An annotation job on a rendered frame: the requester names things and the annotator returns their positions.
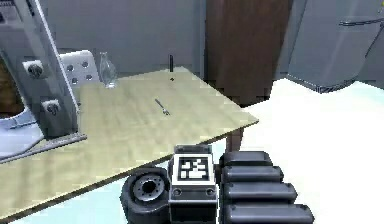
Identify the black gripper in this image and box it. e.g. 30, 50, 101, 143
119, 166, 172, 224

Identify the grey fridge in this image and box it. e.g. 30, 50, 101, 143
285, 0, 384, 94

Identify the pale wooden table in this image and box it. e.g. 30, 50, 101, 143
0, 65, 260, 224

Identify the brown wooden door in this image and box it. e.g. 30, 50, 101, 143
203, 0, 294, 107

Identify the dark fridge handle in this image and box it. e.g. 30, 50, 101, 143
338, 17, 384, 28

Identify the silver fork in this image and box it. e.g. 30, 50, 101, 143
154, 98, 171, 117

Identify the clear glass bottle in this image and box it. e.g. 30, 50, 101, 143
99, 51, 118, 89

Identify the silver coffee machine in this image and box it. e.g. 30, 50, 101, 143
0, 0, 88, 164

